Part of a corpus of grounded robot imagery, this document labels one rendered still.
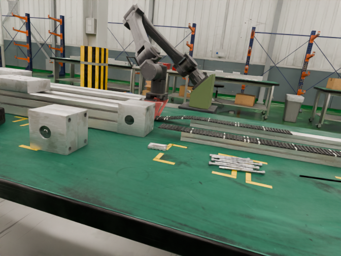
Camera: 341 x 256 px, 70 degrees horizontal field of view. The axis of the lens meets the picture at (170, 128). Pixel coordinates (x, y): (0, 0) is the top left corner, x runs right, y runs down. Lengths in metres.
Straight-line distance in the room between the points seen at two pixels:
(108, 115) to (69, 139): 0.21
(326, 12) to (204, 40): 3.50
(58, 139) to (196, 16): 8.27
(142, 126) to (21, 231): 0.81
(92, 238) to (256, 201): 0.89
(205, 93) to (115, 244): 0.85
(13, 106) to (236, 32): 7.87
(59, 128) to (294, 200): 0.52
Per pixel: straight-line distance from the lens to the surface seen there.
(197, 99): 1.35
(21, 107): 0.98
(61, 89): 1.10
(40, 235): 1.30
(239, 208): 0.47
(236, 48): 8.47
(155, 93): 0.94
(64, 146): 0.61
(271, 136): 0.95
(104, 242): 1.22
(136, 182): 0.49
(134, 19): 1.20
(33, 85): 0.95
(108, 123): 0.79
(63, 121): 0.60
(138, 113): 0.74
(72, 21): 10.75
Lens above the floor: 1.02
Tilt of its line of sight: 15 degrees down
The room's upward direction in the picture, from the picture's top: 6 degrees clockwise
